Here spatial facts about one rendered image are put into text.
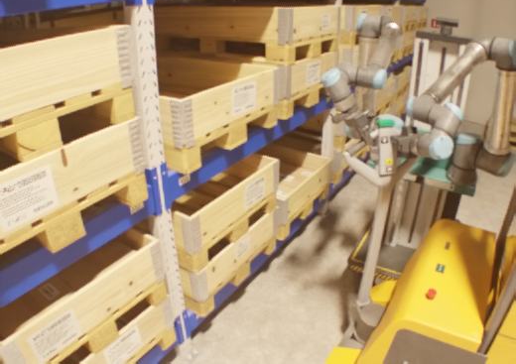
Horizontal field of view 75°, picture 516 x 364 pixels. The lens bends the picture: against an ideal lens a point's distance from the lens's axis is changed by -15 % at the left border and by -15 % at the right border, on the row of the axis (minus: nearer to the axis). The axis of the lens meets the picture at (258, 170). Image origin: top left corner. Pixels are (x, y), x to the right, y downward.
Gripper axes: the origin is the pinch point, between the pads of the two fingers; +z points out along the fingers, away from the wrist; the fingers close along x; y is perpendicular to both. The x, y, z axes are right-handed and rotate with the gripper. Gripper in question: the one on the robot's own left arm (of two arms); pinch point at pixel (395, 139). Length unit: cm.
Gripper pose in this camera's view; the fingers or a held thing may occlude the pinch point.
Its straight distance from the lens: 175.7
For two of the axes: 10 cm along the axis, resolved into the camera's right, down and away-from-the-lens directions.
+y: 9.7, -1.0, 2.1
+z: -2.3, -1.7, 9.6
